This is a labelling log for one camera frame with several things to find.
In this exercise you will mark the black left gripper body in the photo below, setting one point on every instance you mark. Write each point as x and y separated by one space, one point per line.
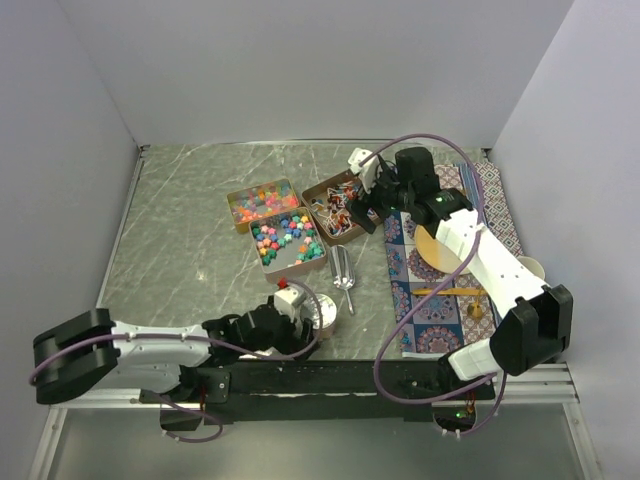
285 340

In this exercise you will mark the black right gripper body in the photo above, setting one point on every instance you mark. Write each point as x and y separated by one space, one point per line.
388 194

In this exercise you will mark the silver metal scoop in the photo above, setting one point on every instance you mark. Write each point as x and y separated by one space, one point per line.
343 272

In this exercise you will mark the clear glass jar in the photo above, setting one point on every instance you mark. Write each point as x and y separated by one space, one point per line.
327 327

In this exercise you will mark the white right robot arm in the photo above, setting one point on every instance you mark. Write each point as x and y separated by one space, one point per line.
536 318

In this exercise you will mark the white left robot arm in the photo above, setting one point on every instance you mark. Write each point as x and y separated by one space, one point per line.
92 352

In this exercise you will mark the pink tin of star candies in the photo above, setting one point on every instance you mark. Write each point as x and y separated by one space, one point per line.
288 244

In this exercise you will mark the gold tin of gummy candies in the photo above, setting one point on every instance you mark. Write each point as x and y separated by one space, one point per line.
260 201

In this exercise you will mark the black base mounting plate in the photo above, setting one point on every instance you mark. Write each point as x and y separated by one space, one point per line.
252 390

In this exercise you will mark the cream and orange plate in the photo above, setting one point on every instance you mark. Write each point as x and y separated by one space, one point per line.
435 254

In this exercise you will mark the patterned blue cloth mat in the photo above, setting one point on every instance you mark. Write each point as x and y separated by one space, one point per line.
442 324

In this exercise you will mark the light blue mug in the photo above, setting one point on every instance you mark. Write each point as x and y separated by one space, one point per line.
533 266

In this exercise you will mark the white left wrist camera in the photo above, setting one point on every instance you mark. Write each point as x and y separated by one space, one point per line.
288 301

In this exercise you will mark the aluminium frame rail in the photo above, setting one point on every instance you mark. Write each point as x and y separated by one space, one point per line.
537 433

